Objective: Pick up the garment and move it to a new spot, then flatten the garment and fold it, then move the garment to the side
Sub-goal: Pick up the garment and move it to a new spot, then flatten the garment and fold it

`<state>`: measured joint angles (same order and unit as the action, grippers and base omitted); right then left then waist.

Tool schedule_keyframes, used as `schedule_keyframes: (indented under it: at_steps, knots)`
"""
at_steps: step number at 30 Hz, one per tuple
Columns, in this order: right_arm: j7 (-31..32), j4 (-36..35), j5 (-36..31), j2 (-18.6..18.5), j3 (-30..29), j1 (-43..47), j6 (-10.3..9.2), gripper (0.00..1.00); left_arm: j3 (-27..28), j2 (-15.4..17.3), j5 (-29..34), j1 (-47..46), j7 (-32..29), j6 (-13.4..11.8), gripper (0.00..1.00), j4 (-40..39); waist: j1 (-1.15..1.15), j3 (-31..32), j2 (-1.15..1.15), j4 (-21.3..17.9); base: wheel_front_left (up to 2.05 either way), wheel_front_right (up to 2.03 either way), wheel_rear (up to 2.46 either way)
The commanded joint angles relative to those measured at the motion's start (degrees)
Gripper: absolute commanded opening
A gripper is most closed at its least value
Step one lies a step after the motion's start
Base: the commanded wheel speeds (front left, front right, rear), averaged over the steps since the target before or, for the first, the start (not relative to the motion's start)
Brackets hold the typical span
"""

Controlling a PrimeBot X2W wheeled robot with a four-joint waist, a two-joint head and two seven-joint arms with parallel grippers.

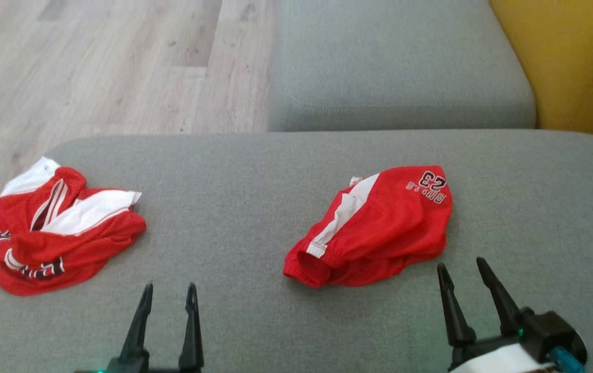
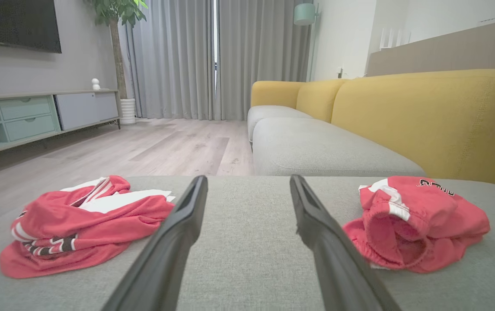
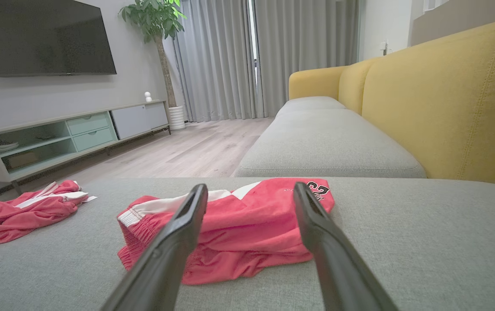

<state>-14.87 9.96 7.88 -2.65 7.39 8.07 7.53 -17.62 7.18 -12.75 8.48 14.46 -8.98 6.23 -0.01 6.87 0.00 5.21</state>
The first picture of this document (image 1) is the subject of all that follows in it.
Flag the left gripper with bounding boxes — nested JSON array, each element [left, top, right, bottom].
[[73, 282, 205, 373]]

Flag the red shorts with number 23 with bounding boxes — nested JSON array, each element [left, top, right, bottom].
[[283, 165, 453, 289]]

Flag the red white basketball jersey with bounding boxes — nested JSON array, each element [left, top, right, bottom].
[[0, 156, 148, 297]]

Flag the small grey sofa cushion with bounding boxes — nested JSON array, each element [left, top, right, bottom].
[[267, 0, 537, 133]]

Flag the yellow upholstered cushion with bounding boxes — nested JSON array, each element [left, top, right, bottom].
[[489, 0, 593, 149]]

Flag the large grey sofa seat cushion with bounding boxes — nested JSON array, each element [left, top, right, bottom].
[[0, 128, 593, 373]]

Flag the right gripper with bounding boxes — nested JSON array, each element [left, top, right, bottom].
[[437, 257, 556, 373]]

